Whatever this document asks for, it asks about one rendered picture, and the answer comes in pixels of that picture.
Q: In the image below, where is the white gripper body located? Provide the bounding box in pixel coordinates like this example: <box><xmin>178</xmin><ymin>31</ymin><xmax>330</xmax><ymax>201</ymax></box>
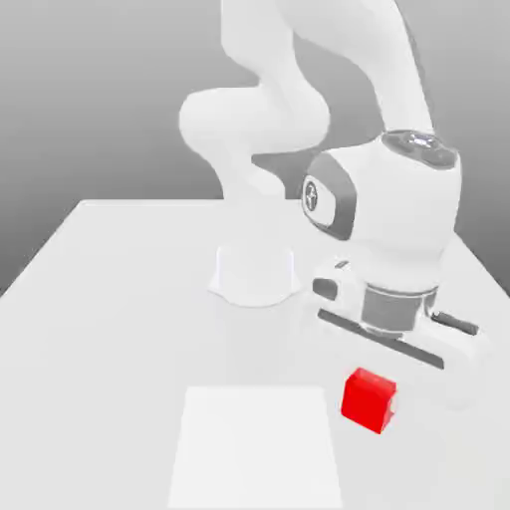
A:
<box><xmin>314</xmin><ymin>307</ymin><xmax>493</xmax><ymax>411</ymax></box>

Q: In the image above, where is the small red cube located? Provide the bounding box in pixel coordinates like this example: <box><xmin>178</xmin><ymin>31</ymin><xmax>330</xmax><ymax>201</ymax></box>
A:
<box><xmin>340</xmin><ymin>367</ymin><xmax>398</xmax><ymax>435</ymax></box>

